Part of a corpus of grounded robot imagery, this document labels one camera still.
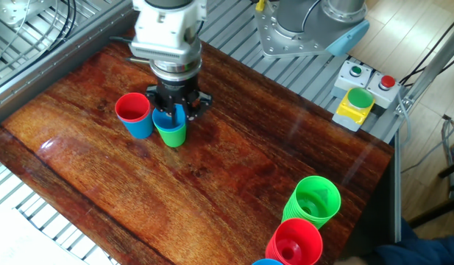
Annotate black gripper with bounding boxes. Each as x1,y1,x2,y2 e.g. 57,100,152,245
144,77,213,128

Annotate blue plastic cup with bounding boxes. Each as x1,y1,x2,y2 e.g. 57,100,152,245
118,110,155,140
152,104,187,133

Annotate green plastic cup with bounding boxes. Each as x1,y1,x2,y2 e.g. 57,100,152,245
152,121,187,149

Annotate red plastic cup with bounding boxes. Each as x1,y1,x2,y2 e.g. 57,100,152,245
114,92,152,124

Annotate green cup stack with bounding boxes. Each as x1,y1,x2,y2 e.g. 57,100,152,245
281,175,342,230

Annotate red cup stack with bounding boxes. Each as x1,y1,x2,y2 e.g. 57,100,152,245
265,218,324,265

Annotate white box small green button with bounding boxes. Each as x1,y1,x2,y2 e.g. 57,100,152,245
332,60,374,99

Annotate yellow box large green button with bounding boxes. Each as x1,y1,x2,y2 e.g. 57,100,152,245
331,87,376,133

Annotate silver spare mounting plate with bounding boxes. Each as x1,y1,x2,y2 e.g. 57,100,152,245
0,0,57,29

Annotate white box red button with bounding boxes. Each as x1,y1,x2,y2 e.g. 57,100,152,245
365,71,402,110

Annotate white paper sheets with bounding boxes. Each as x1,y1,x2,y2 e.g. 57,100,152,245
0,208,90,265

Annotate black chair base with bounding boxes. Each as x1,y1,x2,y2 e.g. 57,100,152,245
408,158,454,229

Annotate person leg blue trousers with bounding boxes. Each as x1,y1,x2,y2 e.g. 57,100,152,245
372,219,454,265

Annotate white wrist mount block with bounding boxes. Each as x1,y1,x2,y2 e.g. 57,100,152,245
129,0,208,64

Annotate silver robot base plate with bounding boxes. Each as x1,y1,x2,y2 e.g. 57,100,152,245
253,0,336,60

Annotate black table cables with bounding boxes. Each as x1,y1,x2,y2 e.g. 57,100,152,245
38,0,77,52

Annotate grey aluminium table rail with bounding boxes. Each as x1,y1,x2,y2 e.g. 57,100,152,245
0,9,135,128

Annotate aluminium frame post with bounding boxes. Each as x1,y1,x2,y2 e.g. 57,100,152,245
394,20,454,116

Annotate thin black floor cables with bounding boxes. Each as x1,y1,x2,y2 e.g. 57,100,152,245
398,13,454,86

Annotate grey cable bundle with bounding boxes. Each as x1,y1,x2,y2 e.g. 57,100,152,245
441,113,454,199

